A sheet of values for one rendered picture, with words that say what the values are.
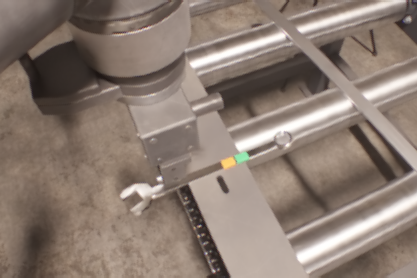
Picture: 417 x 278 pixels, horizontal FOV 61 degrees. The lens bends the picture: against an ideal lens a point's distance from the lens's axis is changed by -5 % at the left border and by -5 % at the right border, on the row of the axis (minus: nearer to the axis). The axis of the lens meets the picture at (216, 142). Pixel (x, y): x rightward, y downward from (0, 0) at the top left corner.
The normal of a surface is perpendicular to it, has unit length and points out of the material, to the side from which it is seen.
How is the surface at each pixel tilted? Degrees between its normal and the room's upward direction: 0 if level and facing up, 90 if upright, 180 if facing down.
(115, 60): 90
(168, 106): 0
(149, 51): 90
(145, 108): 0
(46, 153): 0
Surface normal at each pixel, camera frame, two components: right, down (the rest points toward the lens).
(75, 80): -0.01, -0.52
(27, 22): 0.80, 0.58
